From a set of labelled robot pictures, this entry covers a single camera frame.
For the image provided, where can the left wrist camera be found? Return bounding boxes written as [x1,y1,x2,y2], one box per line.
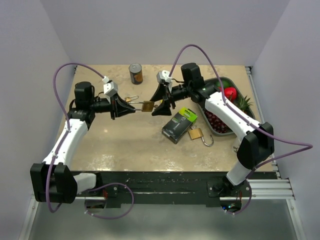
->
[102,76,118,98]

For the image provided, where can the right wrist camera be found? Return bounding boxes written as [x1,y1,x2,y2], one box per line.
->
[156,70,173,86]

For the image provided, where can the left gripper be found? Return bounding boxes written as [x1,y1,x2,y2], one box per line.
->
[89,92,136,120]

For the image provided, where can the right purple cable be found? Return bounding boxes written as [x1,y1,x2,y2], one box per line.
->
[169,44,314,216]

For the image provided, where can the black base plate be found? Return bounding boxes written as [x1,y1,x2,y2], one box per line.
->
[74,171,252,209]

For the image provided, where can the grey fruit tray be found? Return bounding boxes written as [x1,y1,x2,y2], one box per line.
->
[199,77,255,137]

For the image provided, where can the large brass padlock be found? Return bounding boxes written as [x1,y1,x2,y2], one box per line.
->
[188,128,214,147]

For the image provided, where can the tin can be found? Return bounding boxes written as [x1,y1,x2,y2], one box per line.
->
[128,63,143,85]

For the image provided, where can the small brass padlock keys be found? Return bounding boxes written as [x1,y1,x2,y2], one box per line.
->
[124,95,139,103]

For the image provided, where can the green lime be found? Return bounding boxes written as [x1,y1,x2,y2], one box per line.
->
[215,79,230,89]

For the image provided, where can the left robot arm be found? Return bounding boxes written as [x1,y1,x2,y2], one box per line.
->
[30,80,136,204]

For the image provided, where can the pineapple crown leaves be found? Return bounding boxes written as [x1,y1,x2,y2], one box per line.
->
[237,95,253,113]

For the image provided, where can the black green razor box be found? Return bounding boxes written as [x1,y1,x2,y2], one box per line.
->
[161,107,198,144]

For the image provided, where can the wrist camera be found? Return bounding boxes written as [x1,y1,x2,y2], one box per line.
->
[102,76,118,98]
[156,70,173,86]

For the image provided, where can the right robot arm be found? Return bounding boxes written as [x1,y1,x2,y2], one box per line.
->
[151,62,274,197]

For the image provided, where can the long shackle brass padlock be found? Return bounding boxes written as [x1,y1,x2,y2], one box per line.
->
[131,101,155,112]

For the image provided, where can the dark grape bunch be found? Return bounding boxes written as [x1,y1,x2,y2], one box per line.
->
[204,110,230,134]

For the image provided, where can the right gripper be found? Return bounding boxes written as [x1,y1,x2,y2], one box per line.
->
[150,82,193,117]

